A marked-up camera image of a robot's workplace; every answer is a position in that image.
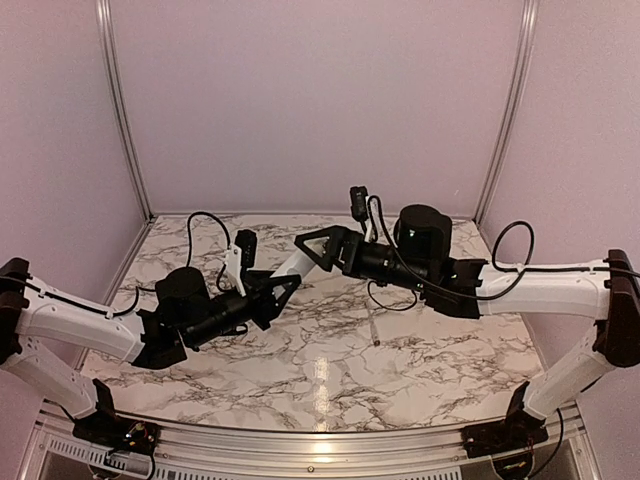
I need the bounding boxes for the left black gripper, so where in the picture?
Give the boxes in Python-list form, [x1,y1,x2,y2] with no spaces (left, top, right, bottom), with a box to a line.
[186,270,302,349]

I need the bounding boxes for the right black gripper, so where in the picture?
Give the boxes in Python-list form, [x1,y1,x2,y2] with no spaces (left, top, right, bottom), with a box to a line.
[295,224,432,293]

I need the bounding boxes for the white remote control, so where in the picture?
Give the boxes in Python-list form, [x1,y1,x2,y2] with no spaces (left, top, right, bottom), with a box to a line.
[271,239,326,280]

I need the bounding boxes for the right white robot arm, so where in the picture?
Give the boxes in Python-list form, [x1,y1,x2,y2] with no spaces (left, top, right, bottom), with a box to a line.
[295,204,639,448]

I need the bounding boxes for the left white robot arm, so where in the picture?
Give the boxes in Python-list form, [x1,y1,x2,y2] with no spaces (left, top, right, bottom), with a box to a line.
[1,258,302,445]

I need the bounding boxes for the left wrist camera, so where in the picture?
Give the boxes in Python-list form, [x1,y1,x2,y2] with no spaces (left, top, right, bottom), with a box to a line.
[225,229,258,297]

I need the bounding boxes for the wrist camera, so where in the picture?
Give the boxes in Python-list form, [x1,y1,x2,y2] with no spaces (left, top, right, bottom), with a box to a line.
[225,229,258,297]
[349,186,378,243]

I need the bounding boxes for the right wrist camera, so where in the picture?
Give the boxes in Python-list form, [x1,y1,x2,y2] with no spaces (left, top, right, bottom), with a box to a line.
[349,186,378,243]

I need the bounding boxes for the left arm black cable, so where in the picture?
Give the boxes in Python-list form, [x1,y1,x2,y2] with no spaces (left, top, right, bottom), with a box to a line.
[119,210,236,316]

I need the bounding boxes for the front aluminium rail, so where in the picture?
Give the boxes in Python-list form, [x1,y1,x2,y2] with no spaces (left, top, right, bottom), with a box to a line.
[19,397,601,480]

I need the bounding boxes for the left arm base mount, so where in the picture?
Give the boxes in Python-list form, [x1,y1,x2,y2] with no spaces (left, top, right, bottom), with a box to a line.
[73,379,160,456]

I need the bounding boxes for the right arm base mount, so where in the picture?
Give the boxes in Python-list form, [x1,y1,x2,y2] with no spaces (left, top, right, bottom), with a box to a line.
[461,381,549,458]

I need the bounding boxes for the right aluminium frame post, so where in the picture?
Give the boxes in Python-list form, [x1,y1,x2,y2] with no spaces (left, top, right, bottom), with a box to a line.
[473,0,540,225]

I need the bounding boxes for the aluminium frame post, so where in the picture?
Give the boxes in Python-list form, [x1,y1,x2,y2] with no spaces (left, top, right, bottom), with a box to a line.
[473,0,540,225]
[96,0,154,223]

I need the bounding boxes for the left aluminium frame post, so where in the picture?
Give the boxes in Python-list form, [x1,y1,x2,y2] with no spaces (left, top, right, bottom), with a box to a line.
[96,0,154,223]

